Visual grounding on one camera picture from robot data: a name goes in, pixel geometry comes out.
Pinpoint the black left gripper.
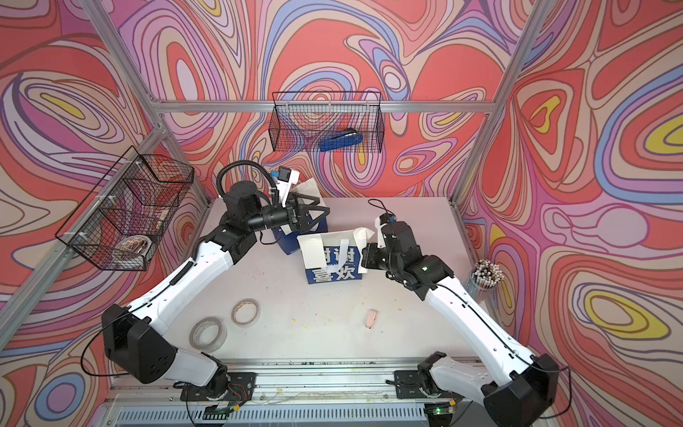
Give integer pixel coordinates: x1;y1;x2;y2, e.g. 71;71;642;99
244;193;327;237

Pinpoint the blue white bag with handles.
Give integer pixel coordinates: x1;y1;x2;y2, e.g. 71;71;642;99
272;184;328;255

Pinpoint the blue white paper bag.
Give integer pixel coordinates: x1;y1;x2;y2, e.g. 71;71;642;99
305;227;375;285

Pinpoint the pink white mini stapler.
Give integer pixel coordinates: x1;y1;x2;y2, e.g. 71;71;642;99
365;309;378;330

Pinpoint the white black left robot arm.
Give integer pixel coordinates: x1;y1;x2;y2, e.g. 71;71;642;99
100;160;330;399

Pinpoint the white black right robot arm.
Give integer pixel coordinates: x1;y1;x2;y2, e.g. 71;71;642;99
361;213;563;426

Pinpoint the blue stapler in basket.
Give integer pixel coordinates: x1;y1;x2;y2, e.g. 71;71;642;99
318;128;363;152

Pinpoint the metallic cup of pencils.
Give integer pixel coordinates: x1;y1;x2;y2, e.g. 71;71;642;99
464;259;503;302

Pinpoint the beige tape roll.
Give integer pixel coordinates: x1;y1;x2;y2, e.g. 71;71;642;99
231;298;261;327

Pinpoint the clear tape roll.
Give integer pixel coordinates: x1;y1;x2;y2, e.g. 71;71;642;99
189;317;227;353

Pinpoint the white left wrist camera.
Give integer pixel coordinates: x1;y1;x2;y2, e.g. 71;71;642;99
272;167;300;207

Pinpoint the black wire basket back wall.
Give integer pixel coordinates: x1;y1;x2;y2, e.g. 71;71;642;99
269;90;385;154

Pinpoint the black wire basket wall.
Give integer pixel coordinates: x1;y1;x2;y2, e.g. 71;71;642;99
55;147;195;272
269;90;385;154

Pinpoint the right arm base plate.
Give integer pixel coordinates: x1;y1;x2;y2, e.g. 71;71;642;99
385;370;464;402

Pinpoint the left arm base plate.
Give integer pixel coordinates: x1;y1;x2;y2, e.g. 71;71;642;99
180;372;257;404

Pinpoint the black wire basket left wall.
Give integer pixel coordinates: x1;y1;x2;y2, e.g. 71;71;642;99
55;147;195;272

